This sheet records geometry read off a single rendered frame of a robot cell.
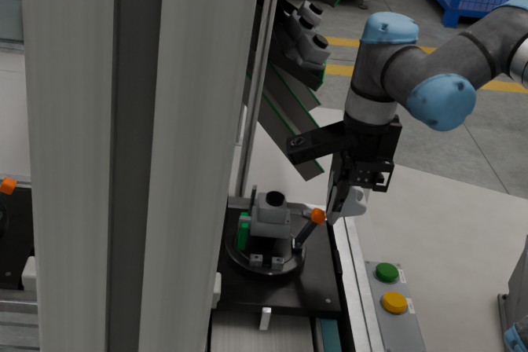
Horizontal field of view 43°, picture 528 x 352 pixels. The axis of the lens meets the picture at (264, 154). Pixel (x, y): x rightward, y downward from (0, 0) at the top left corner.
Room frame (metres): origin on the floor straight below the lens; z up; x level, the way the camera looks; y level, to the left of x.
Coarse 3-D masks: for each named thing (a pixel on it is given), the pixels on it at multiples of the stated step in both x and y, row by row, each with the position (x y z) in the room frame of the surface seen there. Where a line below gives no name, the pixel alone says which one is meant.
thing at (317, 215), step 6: (318, 210) 0.88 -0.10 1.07; (306, 216) 0.87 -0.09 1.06; (312, 216) 0.88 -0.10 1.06; (318, 216) 0.87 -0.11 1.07; (324, 216) 0.88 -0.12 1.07; (312, 222) 0.87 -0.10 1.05; (318, 222) 0.87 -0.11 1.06; (306, 228) 0.87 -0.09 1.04; (312, 228) 0.87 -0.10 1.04; (300, 234) 0.88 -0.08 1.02; (306, 234) 0.87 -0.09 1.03; (300, 240) 0.87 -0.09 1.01; (300, 246) 0.87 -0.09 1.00
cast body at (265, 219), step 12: (264, 192) 0.89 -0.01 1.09; (276, 192) 0.88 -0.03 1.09; (264, 204) 0.86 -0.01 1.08; (276, 204) 0.86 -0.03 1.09; (240, 216) 0.87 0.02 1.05; (252, 216) 0.86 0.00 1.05; (264, 216) 0.85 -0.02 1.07; (276, 216) 0.85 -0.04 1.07; (288, 216) 0.88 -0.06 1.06; (252, 228) 0.85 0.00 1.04; (264, 228) 0.85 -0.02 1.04; (276, 228) 0.85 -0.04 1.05; (288, 228) 0.85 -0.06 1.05
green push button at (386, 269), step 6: (378, 264) 0.90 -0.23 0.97; (384, 264) 0.90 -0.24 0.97; (390, 264) 0.90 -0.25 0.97; (378, 270) 0.88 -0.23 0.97; (384, 270) 0.88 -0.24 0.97; (390, 270) 0.88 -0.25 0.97; (396, 270) 0.89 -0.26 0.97; (378, 276) 0.87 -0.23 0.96; (384, 276) 0.87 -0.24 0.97; (390, 276) 0.87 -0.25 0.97; (396, 276) 0.87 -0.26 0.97
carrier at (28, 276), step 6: (30, 258) 0.74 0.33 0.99; (30, 264) 0.73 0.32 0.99; (24, 270) 0.72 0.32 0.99; (30, 270) 0.72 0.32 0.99; (24, 276) 0.71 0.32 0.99; (30, 276) 0.71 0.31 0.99; (24, 282) 0.71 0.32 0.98; (30, 282) 0.71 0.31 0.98; (24, 288) 0.71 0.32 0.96; (30, 288) 0.71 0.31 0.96; (36, 288) 0.71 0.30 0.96
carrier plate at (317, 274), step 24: (312, 240) 0.93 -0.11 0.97; (312, 264) 0.87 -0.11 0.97; (240, 288) 0.78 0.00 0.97; (264, 288) 0.79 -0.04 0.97; (288, 288) 0.80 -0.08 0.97; (312, 288) 0.81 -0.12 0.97; (336, 288) 0.82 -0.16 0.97; (288, 312) 0.76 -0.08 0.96; (312, 312) 0.76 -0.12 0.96; (336, 312) 0.77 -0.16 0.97
